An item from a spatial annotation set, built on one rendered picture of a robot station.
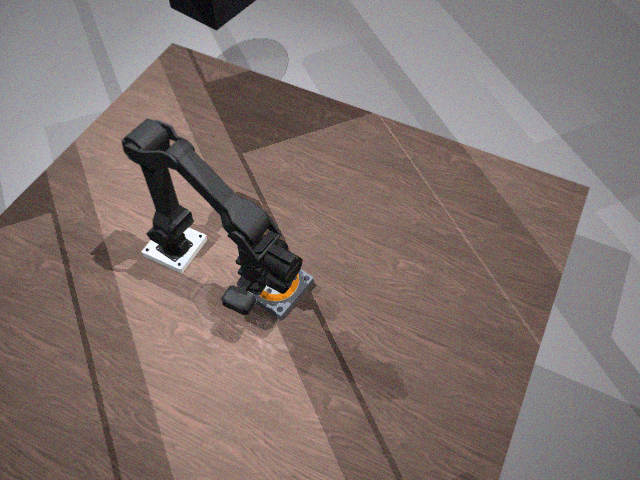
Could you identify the orange round plate with holes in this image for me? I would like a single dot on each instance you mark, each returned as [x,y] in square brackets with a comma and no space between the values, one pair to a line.
[275,296]

